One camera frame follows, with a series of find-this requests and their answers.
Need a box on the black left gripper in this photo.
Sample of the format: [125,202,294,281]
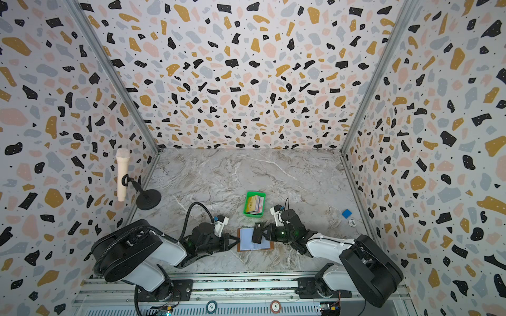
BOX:
[199,234,245,257]

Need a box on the brown leather card holder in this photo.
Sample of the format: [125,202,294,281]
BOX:
[237,228,274,252]

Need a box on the green plastic card tray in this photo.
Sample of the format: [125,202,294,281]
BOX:
[243,191,266,218]

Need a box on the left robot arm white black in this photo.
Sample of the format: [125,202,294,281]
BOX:
[92,220,240,292]

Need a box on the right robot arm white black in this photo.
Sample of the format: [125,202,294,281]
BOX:
[252,205,404,308]

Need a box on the stack of cards in tray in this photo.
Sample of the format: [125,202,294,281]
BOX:
[246,195,264,215]

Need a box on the blue cube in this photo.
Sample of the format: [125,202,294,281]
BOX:
[342,209,352,219]

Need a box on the black microphone stand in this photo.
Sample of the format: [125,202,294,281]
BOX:
[123,175,162,211]

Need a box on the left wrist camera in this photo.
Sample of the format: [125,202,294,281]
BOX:
[214,215,229,237]

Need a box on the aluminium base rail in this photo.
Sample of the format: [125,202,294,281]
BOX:
[70,272,417,315]

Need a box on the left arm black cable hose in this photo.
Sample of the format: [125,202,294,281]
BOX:
[91,202,216,277]

